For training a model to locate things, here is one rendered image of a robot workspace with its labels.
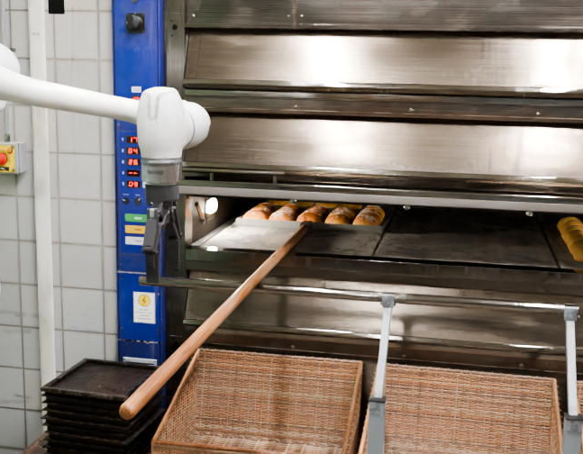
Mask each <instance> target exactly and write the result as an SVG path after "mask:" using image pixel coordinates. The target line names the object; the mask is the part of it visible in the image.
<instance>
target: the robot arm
mask: <svg viewBox="0 0 583 454"><path fill-rule="evenodd" d="M7 101H8V102H14V103H19V104H28V105H33V106H38V107H43V108H49V109H54V110H60V111H65V112H72V113H77V114H88V115H94V116H100V117H106V118H112V119H116V120H121V121H125V122H128V123H134V124H137V137H138V144H139V147H140V150H141V180H142V181H143V182H146V183H147V184H145V198H146V200H147V201H152V202H153V205H152V208H147V220H146V226H145V233H144V238H143V244H142V250H141V252H142V253H146V283H154V284H158V283H160V272H159V252H158V247H159V241H160V237H161V233H162V229H163V228H165V231H166V233H167V235H168V238H169V239H168V240H167V269H179V241H182V240H183V236H182V231H181V226H180V221H179V217H178V202H177V200H178V199H179V191H178V183H177V182H180V181H181V179H182V159H181V158H182V150H186V149H190V148H193V147H195V146H196V145H198V144H200V143H201V142H202V141H203V140H204V139H205V138H206V136H207V135H208V131H209V127H210V118H209V115H208V113H207V112H206V110H205V109H204V108H203V107H202V106H200V105H199V104H195V103H190V102H187V101H186V100H181V98H180V96H179V93H178V91H177V90H176V89H175V88H171V87H153V88H149V89H147V90H144V91H143V92H142V94H141V99H140V101H137V100H132V99H128V98H123V97H119V96H114V95H107V94H102V93H97V92H94V91H89V90H85V89H80V88H76V87H72V86H63V85H60V84H55V83H51V82H47V81H42V80H39V79H35V78H31V77H26V76H23V75H21V74H20V65H19V62H18V59H17V58H16V57H15V55H14V54H13V53H12V52H11V51H10V50H9V49H8V48H6V46H4V45H3V44H1V43H0V113H1V112H2V111H3V110H4V109H5V105H6V103H7ZM0 292H1V287H0Z"/></svg>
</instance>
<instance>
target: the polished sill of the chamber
mask: <svg viewBox="0 0 583 454"><path fill-rule="evenodd" d="M274 252H275V250H254V249H238V248H224V247H209V246H195V245H191V246H189V247H188V248H186V260H192V261H205V262H220V263H233V264H248V265H262V264H263V263H264V262H265V261H266V260H267V259H268V258H269V257H270V256H271V255H272V254H273V253H274ZM275 267H290V268H317V269H330V270H344V271H359V272H372V273H387V274H400V275H414V276H428V277H456V278H469V279H483V280H497V281H511V282H525V283H539V284H553V285H567V286H583V269H575V268H546V267H531V266H517V265H502V264H488V263H472V262H458V261H443V260H429V259H400V258H385V257H371V256H355V255H341V254H326V253H312V252H296V251H289V252H288V253H287V254H286V255H285V256H284V257H283V258H282V259H281V260H280V261H279V263H278V264H277V265H276V266H275Z"/></svg>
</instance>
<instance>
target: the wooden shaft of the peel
mask: <svg viewBox="0 0 583 454"><path fill-rule="evenodd" d="M306 232H307V227H306V226H305V225H302V226H300V227H299V228H298V229H297V230H296V231H295V232H294V233H293V234H292V235H291V236H290V237H289V238H288V239H287V240H286V241H285V242H284V243H283V244H282V245H281V246H280V247H279V248H278V249H277V250H276V251H275V252H274V253H273V254H272V255H271V256H270V257H269V258H268V259H267V260H266V261H265V262H264V263H263V264H262V265H261V266H260V267H259V268H258V269H257V270H256V271H255V272H254V273H253V274H252V275H251V276H250V277H249V278H248V279H247V280H246V281H245V282H244V283H243V284H242V285H241V286H240V287H239V288H238V289H237V290H236V291H235V292H234V293H233V294H232V295H231V296H230V297H229V298H228V299H227V300H226V301H225V302H224V303H223V304H222V305H221V306H220V307H219V308H218V309H217V310H216V311H215V312H214V313H213V314H212V315H211V316H210V317H209V318H208V319H207V320H206V321H205V322H204V323H203V324H202V325H201V326H200V327H199V328H198V329H197V330H196V331H195V332H194V333H193V334H192V335H191V336H190V337H189V338H188V339H187V340H186V341H185V342H184V343H183V344H182V345H181V346H180V347H179V348H178V349H177V350H176V351H175V352H174V353H173V354H172V355H171V356H170V357H169V358H168V359H167V360H166V361H165V362H164V363H163V364H162V365H161V366H160V367H159V368H158V369H157V370H156V371H155V372H154V373H153V374H152V375H151V376H150V377H149V378H148V379H147V380H146V381H145V382H144V383H143V384H142V385H141V386H140V387H139V388H138V389H137V390H136V391H135V392H134V393H133V394H132V395H131V396H130V397H129V398H128V399H127V400H126V401H125V402H124V403H123V404H122V405H121V407H120V409H119V414H120V416H121V417H122V418H123V419H124V420H130V419H131V418H133V417H134V416H135V415H136V414H137V413H138V412H139V411H140V409H141V408H142V407H143V406H144V405H145V404H146V403H148V402H149V400H150V399H151V398H152V397H153V396H154V395H155V394H156V393H157V392H158V391H159V390H160V389H161V388H162V387H163V386H164V385H165V383H166V382H167V381H168V380H169V379H170V378H171V377H172V376H173V375H174V374H175V373H176V372H177V371H178V369H179V368H180V367H181V366H182V365H183V364H184V363H185V362H186V361H187V360H188V359H189V358H190V356H191V355H192V354H193V353H194V352H195V351H196V350H197V349H198V348H199V347H200V346H201V345H202V344H203V342H204V341H205V340H206V339H207V338H208V337H209V336H210V335H211V334H212V333H213V332H214V331H215V330H216V328H217V327H218V326H219V325H220V324H221V323H222V322H223V321H224V320H225V319H226V318H227V317H228V316H229V314H230V313H231V312H232V311H233V310H234V309H235V308H236V307H237V306H238V305H239V304H240V303H241V301H242V300H243V299H244V298H245V297H246V296H247V295H248V294H249V293H250V292H251V291H252V290H253V289H254V288H255V286H256V285H257V284H258V283H259V282H260V281H261V280H262V279H263V278H264V277H265V276H266V275H267V274H268V273H269V272H270V270H271V269H273V268H274V267H275V266H276V265H277V264H278V263H279V261H280V260H281V259H282V258H283V257H284V256H285V255H286V254H287V253H288V252H289V251H290V250H291V249H292V248H293V246H294V245H295V244H296V243H297V242H298V241H299V240H300V239H301V238H302V237H303V236H304V235H305V234H306Z"/></svg>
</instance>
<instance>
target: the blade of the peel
mask: <svg viewBox="0 0 583 454"><path fill-rule="evenodd" d="M243 216H244V215H243ZM243 216H240V217H238V218H236V225H241V226H258V227H273V228H289V229H298V228H299V224H300V223H301V222H295V221H278V220H261V219H245V218H243ZM389 218H390V216H389V215H385V216H384V218H383V221H382V223H381V224H380V226H376V225H359V224H343V223H327V222H313V227H312V230H321V231H337V232H368V233H382V232H383V231H384V229H385V227H386V225H387V222H388V220H389Z"/></svg>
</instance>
